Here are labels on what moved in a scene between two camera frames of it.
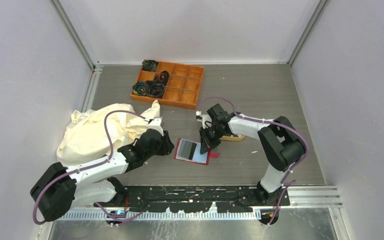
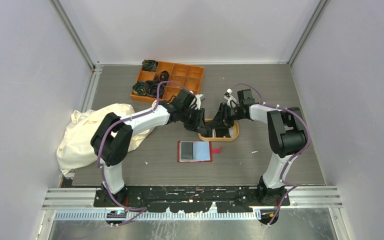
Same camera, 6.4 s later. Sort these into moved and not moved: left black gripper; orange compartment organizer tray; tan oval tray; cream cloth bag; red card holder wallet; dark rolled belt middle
Moved: left black gripper; tan oval tray
Not moved: orange compartment organizer tray; dark rolled belt middle; red card holder wallet; cream cloth bag
